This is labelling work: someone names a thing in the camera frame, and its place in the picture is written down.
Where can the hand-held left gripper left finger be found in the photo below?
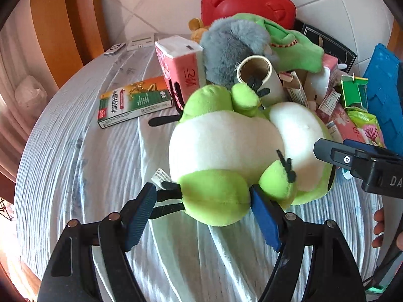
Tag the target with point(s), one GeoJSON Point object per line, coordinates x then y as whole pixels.
{"type": "Point", "coordinates": [140, 217]}

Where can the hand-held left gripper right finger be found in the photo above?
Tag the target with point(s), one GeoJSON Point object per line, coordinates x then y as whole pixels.
{"type": "Point", "coordinates": [266, 223]}

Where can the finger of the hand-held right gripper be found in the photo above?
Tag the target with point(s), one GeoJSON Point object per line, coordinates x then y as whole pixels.
{"type": "Point", "coordinates": [330, 152]}
{"type": "Point", "coordinates": [362, 147]}

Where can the blue plastic crate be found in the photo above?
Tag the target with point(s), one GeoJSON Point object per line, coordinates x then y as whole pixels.
{"type": "Point", "coordinates": [384, 81]}

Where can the green frog plush toy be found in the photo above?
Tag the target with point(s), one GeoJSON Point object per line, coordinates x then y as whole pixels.
{"type": "Point", "coordinates": [220, 151]}
{"type": "Point", "coordinates": [296, 132]}

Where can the person's right hand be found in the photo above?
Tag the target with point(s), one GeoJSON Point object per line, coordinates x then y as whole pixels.
{"type": "Point", "coordinates": [379, 217]}

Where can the green pink floral packet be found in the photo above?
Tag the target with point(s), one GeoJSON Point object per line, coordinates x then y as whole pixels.
{"type": "Point", "coordinates": [366, 125]}

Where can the small white pink box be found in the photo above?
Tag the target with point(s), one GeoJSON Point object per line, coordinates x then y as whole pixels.
{"type": "Point", "coordinates": [329, 102]}

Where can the green cardboard box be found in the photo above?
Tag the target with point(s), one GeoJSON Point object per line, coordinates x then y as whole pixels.
{"type": "Point", "coordinates": [354, 94]}

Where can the pink tissue pack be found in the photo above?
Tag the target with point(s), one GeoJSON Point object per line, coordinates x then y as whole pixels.
{"type": "Point", "coordinates": [327, 69]}

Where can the cardboard tube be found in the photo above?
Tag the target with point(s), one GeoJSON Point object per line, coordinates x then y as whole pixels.
{"type": "Point", "coordinates": [261, 75]}

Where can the black cardboard box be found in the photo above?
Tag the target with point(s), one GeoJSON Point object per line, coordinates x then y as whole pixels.
{"type": "Point", "coordinates": [330, 44]}

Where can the green orange medicine box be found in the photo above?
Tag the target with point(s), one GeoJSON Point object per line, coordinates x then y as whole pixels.
{"type": "Point", "coordinates": [135, 100]}

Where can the grey plush toy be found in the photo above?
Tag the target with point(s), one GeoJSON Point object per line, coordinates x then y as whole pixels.
{"type": "Point", "coordinates": [229, 47]}

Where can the pink white tissue box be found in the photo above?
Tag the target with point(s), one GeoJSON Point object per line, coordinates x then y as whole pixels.
{"type": "Point", "coordinates": [182, 66]}

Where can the clear plastic bag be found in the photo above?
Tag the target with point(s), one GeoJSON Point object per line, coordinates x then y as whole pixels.
{"type": "Point", "coordinates": [28, 94]}

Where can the white remote control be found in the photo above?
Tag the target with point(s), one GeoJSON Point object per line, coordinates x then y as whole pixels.
{"type": "Point", "coordinates": [115, 48]}

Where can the red plastic carry case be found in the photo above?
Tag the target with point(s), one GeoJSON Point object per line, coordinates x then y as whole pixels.
{"type": "Point", "coordinates": [248, 3]}

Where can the white flat device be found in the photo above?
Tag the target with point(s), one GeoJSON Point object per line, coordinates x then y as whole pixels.
{"type": "Point", "coordinates": [140, 41]}

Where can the small brown plush toy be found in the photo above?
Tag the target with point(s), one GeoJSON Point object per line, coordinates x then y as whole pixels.
{"type": "Point", "coordinates": [196, 28]}

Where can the wooden wall trim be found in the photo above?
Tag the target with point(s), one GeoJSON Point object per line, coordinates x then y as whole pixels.
{"type": "Point", "coordinates": [63, 22]}

